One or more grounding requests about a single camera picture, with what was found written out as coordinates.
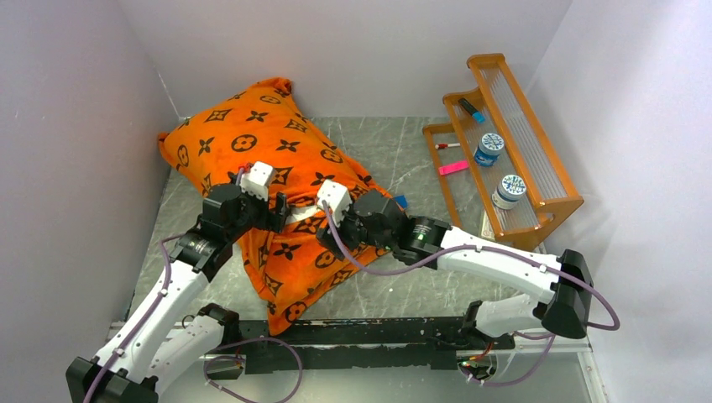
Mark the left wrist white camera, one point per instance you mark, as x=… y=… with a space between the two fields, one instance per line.
x=256 y=182

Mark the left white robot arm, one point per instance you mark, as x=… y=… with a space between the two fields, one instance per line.
x=141 y=360

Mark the blue block near pillow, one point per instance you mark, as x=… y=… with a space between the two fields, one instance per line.
x=401 y=201

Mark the blue white round jar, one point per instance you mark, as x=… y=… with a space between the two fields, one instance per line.
x=489 y=148

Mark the white box under rack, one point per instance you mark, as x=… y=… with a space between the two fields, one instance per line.
x=486 y=229

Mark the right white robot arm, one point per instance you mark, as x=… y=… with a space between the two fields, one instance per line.
x=555 y=292

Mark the black marker blue cap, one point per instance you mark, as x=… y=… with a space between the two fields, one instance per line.
x=474 y=112

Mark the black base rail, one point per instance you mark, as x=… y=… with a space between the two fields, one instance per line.
x=439 y=343

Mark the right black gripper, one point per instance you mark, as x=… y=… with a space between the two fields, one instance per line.
x=326 y=239

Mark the white inner pillow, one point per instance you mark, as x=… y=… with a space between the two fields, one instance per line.
x=299 y=214

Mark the orange patterned pillowcase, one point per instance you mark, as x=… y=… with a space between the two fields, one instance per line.
x=289 y=270

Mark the red white pen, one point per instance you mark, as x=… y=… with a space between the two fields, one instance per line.
x=447 y=145

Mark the orange wooden rack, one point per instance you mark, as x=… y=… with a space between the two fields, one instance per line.
x=551 y=196

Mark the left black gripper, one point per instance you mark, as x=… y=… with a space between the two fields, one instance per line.
x=275 y=220

